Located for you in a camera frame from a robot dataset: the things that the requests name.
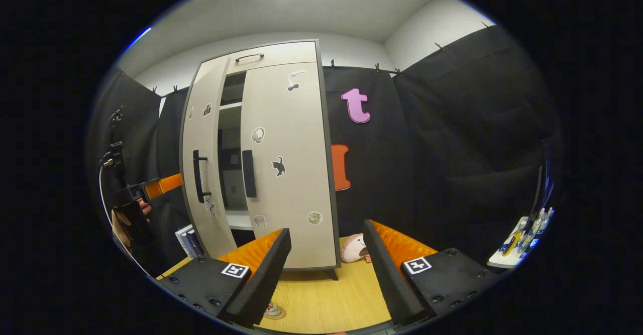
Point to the cluster of small colourful bottles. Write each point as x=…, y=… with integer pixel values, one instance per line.
x=535, y=224

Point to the white and grey cabinet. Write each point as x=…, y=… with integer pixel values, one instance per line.
x=231, y=124

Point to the white cabinet drawer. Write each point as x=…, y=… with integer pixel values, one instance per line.
x=296, y=53

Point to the white tray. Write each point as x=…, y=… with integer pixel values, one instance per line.
x=505, y=259

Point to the white cabinet door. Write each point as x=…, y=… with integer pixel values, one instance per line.
x=188, y=144
x=296, y=199

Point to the small white blue box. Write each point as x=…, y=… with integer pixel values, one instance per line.
x=190, y=242

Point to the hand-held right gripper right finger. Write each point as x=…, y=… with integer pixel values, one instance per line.
x=387, y=277

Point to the pink and white plush toy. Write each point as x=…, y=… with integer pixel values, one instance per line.
x=354, y=248

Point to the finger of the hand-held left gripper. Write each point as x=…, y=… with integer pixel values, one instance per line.
x=166, y=186

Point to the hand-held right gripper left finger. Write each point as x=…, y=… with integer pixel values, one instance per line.
x=266, y=280

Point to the round brown coaster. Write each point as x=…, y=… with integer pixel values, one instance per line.
x=277, y=318

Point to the black backdrop cloth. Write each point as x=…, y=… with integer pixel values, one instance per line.
x=452, y=149

